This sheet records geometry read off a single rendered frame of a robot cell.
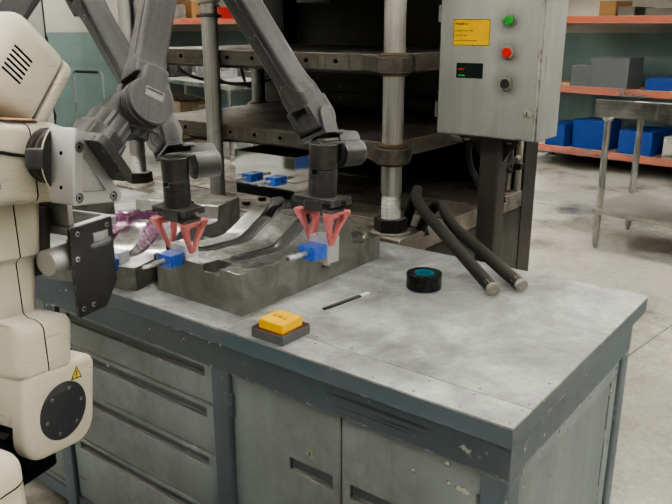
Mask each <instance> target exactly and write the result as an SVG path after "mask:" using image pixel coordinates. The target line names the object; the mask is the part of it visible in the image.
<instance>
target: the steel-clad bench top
mask: <svg viewBox="0 0 672 504"><path fill-rule="evenodd" d="M118 189H119V190H120V192H121V199H120V201H118V202H114V207H115V213H116V212H117V211H122V210H125V211H128V210H129V211H132V210H133V209H134V210H136V198H138V197H141V196H144V195H147V194H149V193H145V192H140V191H135V190H130V189H125V188H120V187H118ZM477 262H478V263H479V264H480V265H481V267H482V268H483V269H484V270H485V271H486V272H487V273H488V274H489V275H490V277H491V278H492V279H493V280H494V281H495V282H496V283H497V284H498V286H499V287H500V290H499V292H498V293H497V294H496V295H492V296H491V295H488V293H487V292H486V291H485V290H484V289H483V288H482V287H481V285H480V284H479V283H478V282H477V281H476V280H475V278H474V277H473V276H472V275H471V274H470V273H469V272H468V270H467V269H466V268H465V267H464V266H463V265H462V263H461V262H460V261H459V260H458V259H457V258H456V256H451V255H446V254H441V253H436V252H431V251H426V250H422V249H417V248H412V247H407V246H402V245H397V244H392V243H388V242H383V241H380V256H379V258H378V259H375V260H373V261H371V262H368V263H366V264H364V265H361V266H359V267H357V268H354V269H352V270H350V271H347V272H345V273H343V274H340V275H338V276H335V277H333V278H331V279H328V280H326V281H324V282H321V283H319V284H317V285H314V286H312V287H310V288H307V289H305V290H303V291H300V292H298V293H295V294H293V295H291V296H288V297H286V298H284V299H281V300H279V301H277V302H274V303H272V304H270V305H267V306H265V307H263V308H260V309H258V310H256V311H253V312H251V313H248V314H246V315H244V316H238V315H235V314H232V313H229V312H226V311H223V310H220V309H217V308H213V307H210V306H207V305H204V304H201V303H198V302H195V301H192V300H189V299H185V298H182V297H179V296H176V295H173V294H170V293H167V292H164V291H160V290H158V280H157V281H155V282H153V283H151V284H149V285H148V286H146V287H144V288H142V289H140V290H138V291H131V290H124V289H117V288H114V289H113V291H112V293H113V294H116V295H119V296H122V297H125V298H128V299H131V300H133V301H136V302H139V303H142V304H145V305H148V306H151V307H154V308H157V309H160V310H163V311H165V312H168V313H171V314H174V315H177V316H180V317H183V318H186V319H189V320H192V321H194V322H197V323H200V324H203V325H206V326H209V327H212V328H215V329H218V330H221V331H224V332H226V333H229V334H232V335H235V336H238V337H241V338H244V339H247V340H250V341H253V342H256V343H258V344H261V345H264V346H267V347H270V348H273V349H276V350H279V351H282V352H285V353H287V354H290V355H293V356H296V357H299V358H302V359H305V360H308V361H311V362H314V363H317V364H319V365H322V366H325V367H328V368H331V369H334V370H337V371H340V372H343V373H346V374H349V375H351V376H354V377H357V378H360V379H363V380H366V381H369V382H372V383H375V384H378V385H380V386H383V387H386V388H389V389H392V390H395V391H398V392H401V393H404V394H407V395H410V396H412V397H415V398H418V399H421V400H424V401H427V402H430V403H433V404H436V405H439V406H441V407H444V408H447V409H450V410H453V411H456V412H459V413H462V414H465V415H468V416H471V417H473V418H476V419H479V420H482V421H485V422H488V423H491V424H494V425H497V426H500V427H503V428H505V429H508V430H511V431H513V430H514V429H515V428H516V427H517V426H518V425H519V424H520V423H521V422H522V421H524V420H525V419H526V418H527V417H528V416H529V415H530V414H531V413H532V411H534V410H535V409H536V408H537V407H538V406H539V405H540V404H541V403H542V402H543V401H544V400H545V399H546V398H547V397H548V396H549V395H550V394H551V393H552V392H553V391H554V390H555V389H556V388H557V387H558V386H559V385H560V384H561V383H562V382H563V381H564V380H565V379H566V378H567V377H568V376H569V375H570V374H571V373H572V372H573V371H574V370H575V369H576V368H577V367H578V366H579V365H580V364H581V363H582V362H583V361H584V360H586V359H587V358H588V357H589V356H590V355H591V354H592V353H593V352H594V351H595V350H596V349H597V348H598V347H599V346H600V345H601V344H602V343H603V342H604V341H605V340H606V339H607V338H608V337H609V336H610V335H611V334H612V333H613V332H614V331H615V330H616V329H617V328H618V327H619V326H620V325H621V324H622V323H623V322H624V321H625V320H626V319H627V318H628V317H629V316H630V315H631V314H632V313H633V312H634V311H635V310H636V309H637V308H638V307H639V306H640V305H641V304H642V303H643V302H644V301H645V300H646V299H647V298H648V296H645V295H640V294H635V293H631V292H626V291H621V290H616V289H611V288H606V287H601V286H597V285H592V284H587V283H582V282H577V281H572V280H567V279H563V278H558V277H553V276H548V275H543V274H538V273H533V272H529V271H524V270H519V269H514V268H512V269H513V270H514V271H515V272H516V273H518V274H519V275H520V276H521V277H522V278H524V279H525V280H526V281H527V282H528V287H527V289H526V290H525V291H523V292H518V291H517V290H516V289H514V288H513V287H512V286H511V285H510V284H509V283H508V282H507V281H505V280H504V279H503V278H502V277H501V276H500V275H499V274H497V273H496V272H495V271H494V270H493V269H492V268H491V267H490V266H488V265H487V264H486V263H485V262H480V261H477ZM415 267H430V268H435V269H438V270H440V271H441V272H442V288H441V289H440V290H439V291H436V292H432V293H419V292H414V291H411V290H409V289H408V288H407V287H406V272H407V271H408V270H409V269H411V268H415ZM365 292H370V294H369V295H366V296H363V297H360V298H358V299H355V300H352V301H349V302H347V303H344V304H341V305H338V306H336V307H333V308H330V309H327V310H323V309H322V308H323V307H326V306H329V305H331V304H334V303H337V302H340V301H342V300H345V299H348V298H351V297H354V296H356V295H359V294H362V293H365ZM279 309H280V310H283V311H287V312H290V313H293V314H297V315H300V316H302V321H303V322H306V323H309V324H310V333H309V334H307V335H305V336H303V337H301V338H299V339H297V340H295V341H293V342H291V343H289V344H287V345H285V346H283V347H282V346H279V345H276V344H273V343H270V342H267V341H265V340H262V339H259V338H256V337H253V336H252V330H251V327H252V326H254V325H256V324H258V323H259V318H261V317H263V316H265V315H267V314H270V313H272V312H274V311H277V310H279Z"/></svg>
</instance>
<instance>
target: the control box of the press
mask: <svg viewBox="0 0 672 504"><path fill-rule="evenodd" d="M567 11H568V0H442V5H439V16H438V22H441V43H440V67H439V92H438V101H435V117H437V132H438V133H442V134H453V135H460V138H465V140H467V144H466V161H467V166H468V169H469V172H470V174H471V176H472V178H473V180H474V182H475V184H476V186H477V189H478V203H477V221H476V239H477V240H479V241H480V242H481V243H482V244H483V245H484V246H486V247H487V248H488V249H489V250H490V251H492V252H493V253H494V254H495V255H496V256H498V257H499V258H500V255H501V240H502V226H503V211H504V197H505V182H506V168H507V157H508V156H509V154H510V153H511V152H512V151H513V149H514V148H515V147H516V145H517V144H518V143H519V141H525V142H538V141H542V140H545V139H548V138H552V137H555V136H556V135H557V124H558V112H559V101H560V90H561V78H562V67H563V56H564V44H565V33H566V22H567ZM473 141H474V143H475V145H476V147H477V149H478V151H479V153H480V169H479V176H478V174H477V172H476V170H475V168H474V165H473V160H472V145H473Z"/></svg>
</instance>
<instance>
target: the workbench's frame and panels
mask: <svg viewBox="0 0 672 504"><path fill-rule="evenodd" d="M647 300H648V298H647V299H646V300H645V301H644V302H643V303H642V304H641V305H640V306H639V307H638V308H637V309H636V310H635V311H634V312H633V313H632V314H631V315H630V316H629V317H628V318H627V319H626V320H625V321H624V322H623V323H622V324H621V325H620V326H619V327H618V328H617V329H616V330H615V331H614V332H613V333H612V334H611V335H610V336H609V337H608V338H607V339H606V340H605V341H604V342H603V343H602V344H601V345H600V346H599V347H598V348H597V349H596V350H595V351H594V352H593V353H592V354H591V355H590V356H589V357H588V358H587V359H586V360H584V361H583V362H582V363H581V364H580V365H579V366H578V367H577V368H576V369H575V370H574V371H573V372H572V373H571V374H570V375H569V376H568V377H567V378H566V379H565V380H564V381H563V382H562V383H561V384H560V385H559V386H558V387H557V388H556V389H555V390H554V391H553V392H552V393H551V394H550V395H549V396H548V397H547V398H546V399H545V400H544V401H543V402H542V403H541V404H540V405H539V406H538V407H537V408H536V409H535V410H534V411H532V413H531V414H530V415H529V416H528V417H527V418H526V419H525V420H524V421H522V422H521V423H520V424H519V425H518V426H517V427H516V428H515V429H514V430H513V431H511V430H508V429H505V428H503V427H500V426H497V425H494V424H491V423H488V422H485V421H482V420H479V419H476V418H473V417H471V416H468V415H465V414H462V413H459V412H456V411H453V410H450V409H447V408H444V407H441V406H439V405H436V404H433V403H430V402H427V401H424V400H421V399H418V398H415V397H412V396H410V395H407V394H404V393H401V392H398V391H395V390H392V389H389V388H386V387H383V386H380V385H378V384H375V383H372V382H369V381H366V380H363V379H360V378H357V377H354V376H351V375H349V374H346V373H343V372H340V371H337V370H334V369H331V368H328V367H325V366H322V365H319V364H317V363H314V362H311V361H308V360H305V359H302V358H299V357H296V356H293V355H290V354H287V353H285V352H282V351H279V350H276V349H273V348H270V347H267V346H264V345H261V344H258V343H256V342H253V341H250V340H247V339H244V338H241V337H238V336H235V335H232V334H229V333H226V332H224V331H221V330H218V329H215V328H212V327H209V326H206V325H203V324H200V323H197V322H194V321H192V320H189V319H186V318H183V317H180V316H177V315H174V314H171V313H168V312H165V311H163V310H160V309H157V308H154V307H151V306H148V305H145V304H142V303H139V302H136V301H133V300H131V299H128V298H125V297H122V296H119V295H116V294H113V293H112V294H111V297H110V299H109V302H108V304H107V306H106V307H104V308H102V309H99V310H97V311H95V312H93V313H91V314H89V315H87V316H84V317H82V318H80V319H78V318H77V313H76V304H75V295H74V286H73V282H67V281H60V280H53V279H46V278H43V274H41V275H39V276H36V277H35V307H36V308H41V309H45V310H50V311H54V312H58V313H62V314H65V315H66V316H67V317H68V318H69V319H70V350H73V351H77V352H81V353H86V354H88V355H89V356H90V357H91V358H92V361H93V413H92V421H91V424H90V427H89V429H88V431H87V432H86V434H85V435H84V436H83V438H82V439H80V440H79V441H78V442H76V443H74V444H72V445H70V446H68V447H66V448H64V449H62V450H60V451H58V452H56V459H57V463H56V464H55V465H54V466H53V467H51V468H50V469H48V470H47V471H45V472H44V473H42V474H41V475H39V476H38V477H37V478H35V479H37V480H38V481H40V482H42V483H43V484H45V485H46V486H48V487H49V488H51V489H52V490H54V491H55V492H57V493H59V494H60V495H62V496H63V497H65V498H66V499H68V502H69V504H610V496H611V488H612V480H613V473H614V465H615V457H616V449H617V441H618V434H619V426H620V418H621V410H622V403H623V395H624V387H625V379H626V372H627V364H628V356H629V350H630V344H631V336H632V328H633V325H634V324H635V323H636V322H637V321H638V320H639V319H640V318H641V317H642V315H643V314H644V313H645V312H646V308H647Z"/></svg>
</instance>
